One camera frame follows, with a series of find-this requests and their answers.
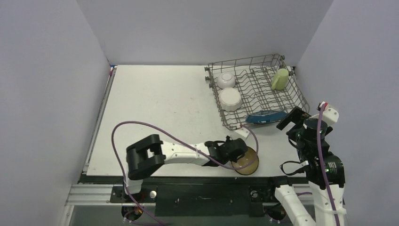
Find brown black-rimmed bowl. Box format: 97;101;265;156
231;146;259;176

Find blue leaf-shaped plate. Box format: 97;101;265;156
246;110;287;124

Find green mug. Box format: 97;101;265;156
271;68;289;90

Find white scalloped black-rimmed dish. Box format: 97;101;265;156
218;88;242;112

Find plain white bowl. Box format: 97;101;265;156
216;72;236;89

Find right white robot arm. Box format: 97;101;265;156
265;102;346;226

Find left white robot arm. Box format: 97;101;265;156
122;134;248;202

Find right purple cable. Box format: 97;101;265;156
316;106;341;226

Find grey wire dish rack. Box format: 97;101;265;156
204;53;310;131

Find black front mounting rail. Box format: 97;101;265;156
78;175;312;218

